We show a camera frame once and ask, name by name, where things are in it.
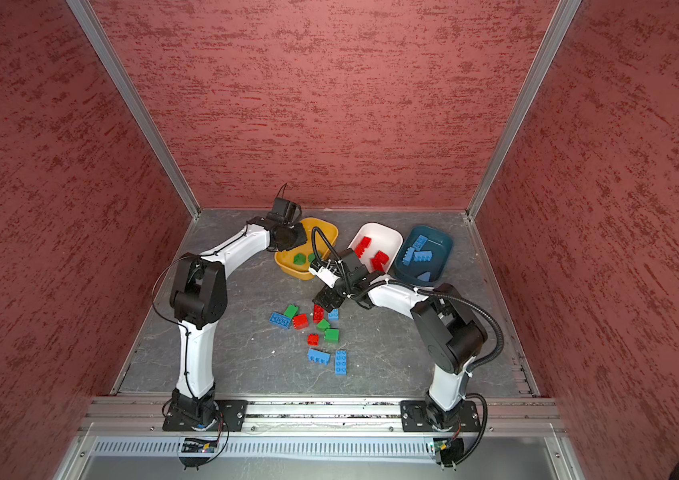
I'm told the red lego pile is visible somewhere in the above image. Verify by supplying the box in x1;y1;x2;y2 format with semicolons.
371;259;385;273
292;314;310;330

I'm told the red lego top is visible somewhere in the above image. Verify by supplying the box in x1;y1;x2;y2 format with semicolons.
371;251;389;268

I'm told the red lego diagonal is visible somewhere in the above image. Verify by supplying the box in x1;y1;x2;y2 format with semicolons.
355;236;371;259

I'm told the green lego small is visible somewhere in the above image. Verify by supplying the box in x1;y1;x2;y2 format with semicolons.
316;319;330;332

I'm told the green lego square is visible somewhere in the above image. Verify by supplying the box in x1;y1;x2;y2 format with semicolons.
324;328;339;344

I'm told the red lego pile bottom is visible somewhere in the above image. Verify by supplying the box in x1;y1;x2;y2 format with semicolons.
292;314;310;330

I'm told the green lego pile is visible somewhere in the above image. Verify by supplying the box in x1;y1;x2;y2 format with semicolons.
284;305;298;319

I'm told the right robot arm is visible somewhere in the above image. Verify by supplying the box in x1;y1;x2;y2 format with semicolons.
308;249;489;430

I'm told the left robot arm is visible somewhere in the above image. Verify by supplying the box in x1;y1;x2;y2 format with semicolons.
169;197;306;431

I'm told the yellow plastic bin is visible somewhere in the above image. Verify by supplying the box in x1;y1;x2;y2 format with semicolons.
274;217;339;281

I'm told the white plastic bin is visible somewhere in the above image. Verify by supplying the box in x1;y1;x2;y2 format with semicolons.
349;222;403;274

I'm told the dark teal plastic bin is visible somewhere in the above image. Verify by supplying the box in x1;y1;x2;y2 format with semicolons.
391;225;453;286

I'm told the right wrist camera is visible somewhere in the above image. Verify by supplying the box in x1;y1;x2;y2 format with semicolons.
308;265;341;289

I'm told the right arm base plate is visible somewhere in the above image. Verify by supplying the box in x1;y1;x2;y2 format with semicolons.
399;400;481;433

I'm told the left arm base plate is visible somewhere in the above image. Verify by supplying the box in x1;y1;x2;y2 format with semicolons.
162;396;248;433

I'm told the aluminium front rail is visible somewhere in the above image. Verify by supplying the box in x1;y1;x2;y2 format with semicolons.
77;394;567;437

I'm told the left aluminium corner post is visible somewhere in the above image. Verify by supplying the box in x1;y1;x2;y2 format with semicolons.
66;0;202;220

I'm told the aluminium corner post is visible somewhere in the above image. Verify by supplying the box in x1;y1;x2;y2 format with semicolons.
66;0;202;220
467;0;581;222

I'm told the right aluminium corner post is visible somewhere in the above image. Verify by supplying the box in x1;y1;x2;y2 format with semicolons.
467;0;581;222

